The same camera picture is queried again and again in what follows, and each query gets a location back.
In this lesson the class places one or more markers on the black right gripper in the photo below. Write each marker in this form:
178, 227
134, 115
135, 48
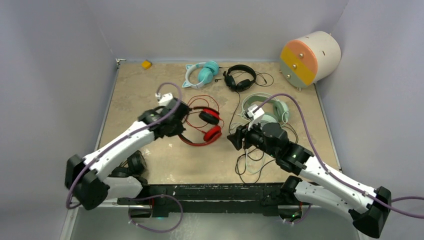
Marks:
240, 134

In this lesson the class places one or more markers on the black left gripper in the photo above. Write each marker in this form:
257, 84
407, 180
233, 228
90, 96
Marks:
178, 130

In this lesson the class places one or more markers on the red headphones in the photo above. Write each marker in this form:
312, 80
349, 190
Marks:
207, 110

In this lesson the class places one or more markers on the small black headphones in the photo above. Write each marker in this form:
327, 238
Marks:
240, 78

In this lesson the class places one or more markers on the black blue gaming headphones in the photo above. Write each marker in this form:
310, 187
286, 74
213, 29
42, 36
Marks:
134, 166

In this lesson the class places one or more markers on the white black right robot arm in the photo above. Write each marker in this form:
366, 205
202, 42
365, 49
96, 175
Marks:
317, 182

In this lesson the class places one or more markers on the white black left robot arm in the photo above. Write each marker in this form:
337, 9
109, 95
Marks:
88, 179

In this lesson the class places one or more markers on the mint green headphones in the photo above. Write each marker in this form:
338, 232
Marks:
277, 114

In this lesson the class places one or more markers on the teal cat ear headphones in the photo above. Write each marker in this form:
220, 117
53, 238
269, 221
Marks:
208, 70

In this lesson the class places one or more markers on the small yellow block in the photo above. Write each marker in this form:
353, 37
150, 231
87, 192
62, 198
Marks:
146, 64

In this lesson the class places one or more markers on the round pastel drawer box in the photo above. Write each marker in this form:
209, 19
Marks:
310, 58

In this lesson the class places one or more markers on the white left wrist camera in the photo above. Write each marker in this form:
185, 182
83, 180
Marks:
164, 99

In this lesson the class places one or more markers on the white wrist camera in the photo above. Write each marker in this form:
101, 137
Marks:
164, 99
254, 114

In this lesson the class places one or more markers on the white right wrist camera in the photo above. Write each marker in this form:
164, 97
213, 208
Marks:
254, 114

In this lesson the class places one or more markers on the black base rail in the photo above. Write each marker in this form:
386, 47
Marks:
268, 199

